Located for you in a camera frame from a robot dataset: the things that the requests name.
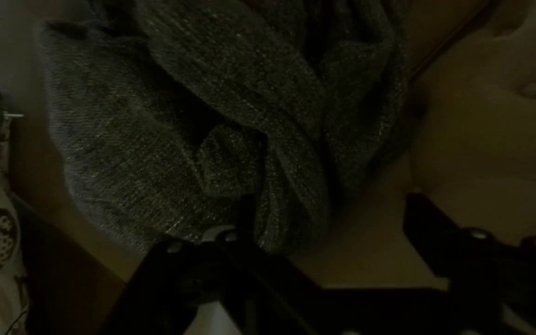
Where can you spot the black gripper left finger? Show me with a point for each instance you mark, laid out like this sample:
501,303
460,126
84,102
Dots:
261,292

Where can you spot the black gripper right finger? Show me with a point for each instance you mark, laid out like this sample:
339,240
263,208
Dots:
484,273

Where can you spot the dark grey knitted blanket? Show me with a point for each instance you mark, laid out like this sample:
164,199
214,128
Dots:
181,115

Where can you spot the beige tufted sofa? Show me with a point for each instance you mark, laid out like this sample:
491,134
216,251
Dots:
473,152

